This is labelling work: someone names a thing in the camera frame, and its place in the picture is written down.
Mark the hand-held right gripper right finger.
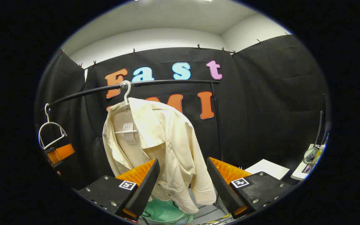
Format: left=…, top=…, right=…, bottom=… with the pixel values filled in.
left=207, top=157, right=293, bottom=220

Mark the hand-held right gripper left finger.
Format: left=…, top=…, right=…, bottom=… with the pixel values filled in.
left=78, top=158, right=161, bottom=221

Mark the green laundry hamper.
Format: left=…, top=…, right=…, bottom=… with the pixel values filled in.
left=141, top=195, right=194, bottom=225

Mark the cream shirt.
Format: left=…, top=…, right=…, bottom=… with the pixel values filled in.
left=102, top=97, right=217, bottom=214

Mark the white hanger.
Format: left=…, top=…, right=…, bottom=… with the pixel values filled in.
left=38, top=103, right=68, bottom=150
left=110, top=80, right=138, bottom=135

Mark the black clothes rack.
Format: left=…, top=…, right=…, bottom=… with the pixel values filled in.
left=47, top=79, right=225, bottom=163

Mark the white drawer cabinet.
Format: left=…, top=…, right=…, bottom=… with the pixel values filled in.
left=245, top=159, right=290, bottom=181

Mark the white side table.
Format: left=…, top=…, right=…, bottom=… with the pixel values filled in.
left=291, top=143, right=323, bottom=181

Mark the black backdrop cloth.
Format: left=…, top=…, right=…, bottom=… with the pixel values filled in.
left=36, top=34, right=330, bottom=191

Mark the thin black stand pole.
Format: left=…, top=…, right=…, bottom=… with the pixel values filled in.
left=314, top=94, right=330, bottom=149

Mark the row of cloth clips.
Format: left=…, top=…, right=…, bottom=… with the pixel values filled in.
left=61, top=30, right=290, bottom=68

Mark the yellow floor cable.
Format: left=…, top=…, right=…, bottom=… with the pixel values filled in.
left=199, top=214, right=230, bottom=225

